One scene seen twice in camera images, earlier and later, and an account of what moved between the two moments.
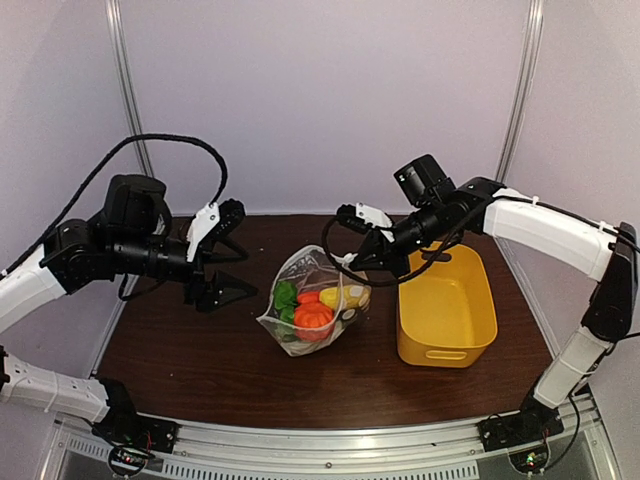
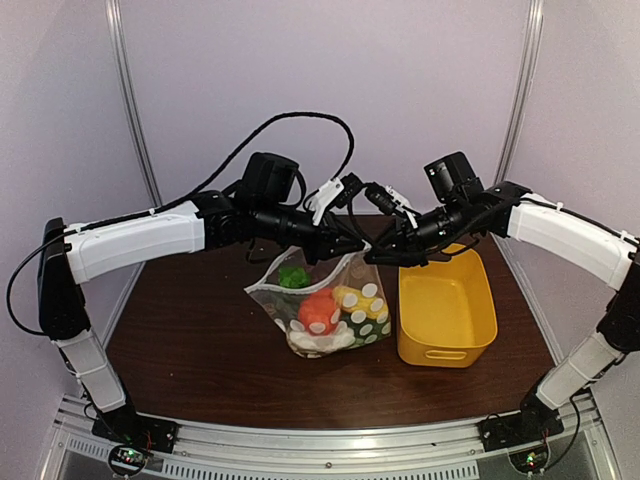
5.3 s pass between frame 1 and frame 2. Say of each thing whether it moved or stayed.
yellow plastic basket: stayed
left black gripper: moved
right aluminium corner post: stayed
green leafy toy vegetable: moved
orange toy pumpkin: moved
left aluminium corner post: stayed
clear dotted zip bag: moved
